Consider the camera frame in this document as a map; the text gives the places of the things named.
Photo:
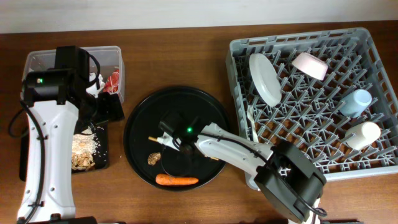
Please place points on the light blue plastic cup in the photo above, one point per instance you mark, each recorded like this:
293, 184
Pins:
355, 103

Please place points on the pile of rice and shells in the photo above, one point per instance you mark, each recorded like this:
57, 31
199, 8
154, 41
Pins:
83, 152

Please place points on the grey dishwasher rack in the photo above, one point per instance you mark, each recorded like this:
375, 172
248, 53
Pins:
308, 114

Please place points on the clear plastic waste bin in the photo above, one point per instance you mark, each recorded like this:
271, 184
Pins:
109, 58

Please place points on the brown walnut piece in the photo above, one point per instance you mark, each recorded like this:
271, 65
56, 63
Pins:
154, 158

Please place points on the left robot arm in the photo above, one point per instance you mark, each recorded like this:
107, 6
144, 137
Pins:
51, 100

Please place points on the cream plastic cup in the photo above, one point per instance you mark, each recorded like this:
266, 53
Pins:
364, 134

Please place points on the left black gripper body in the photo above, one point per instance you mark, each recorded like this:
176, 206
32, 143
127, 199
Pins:
102, 109

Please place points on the round black serving tray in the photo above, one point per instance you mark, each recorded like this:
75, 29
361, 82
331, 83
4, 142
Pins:
144, 122

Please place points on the red snack wrapper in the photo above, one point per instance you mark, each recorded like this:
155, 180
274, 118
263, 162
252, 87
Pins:
112, 82

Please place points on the orange carrot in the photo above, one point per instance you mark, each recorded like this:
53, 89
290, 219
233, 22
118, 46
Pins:
167, 180

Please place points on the wooden chopstick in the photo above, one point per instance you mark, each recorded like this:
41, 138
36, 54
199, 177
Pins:
156, 140

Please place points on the crumpled white tissue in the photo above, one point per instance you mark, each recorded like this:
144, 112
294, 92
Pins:
93, 90

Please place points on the black rectangular tray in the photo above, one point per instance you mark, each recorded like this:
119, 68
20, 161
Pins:
101, 149

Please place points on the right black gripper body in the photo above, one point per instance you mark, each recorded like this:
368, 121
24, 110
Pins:
185, 153

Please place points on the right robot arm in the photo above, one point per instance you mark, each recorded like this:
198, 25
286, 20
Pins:
285, 176

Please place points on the grey plate with food scraps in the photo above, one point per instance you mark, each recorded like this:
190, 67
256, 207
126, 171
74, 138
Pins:
265, 79

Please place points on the pink bowl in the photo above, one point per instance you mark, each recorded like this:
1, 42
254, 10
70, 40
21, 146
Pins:
310, 65

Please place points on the white plastic fork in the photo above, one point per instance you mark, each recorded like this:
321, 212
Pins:
250, 115

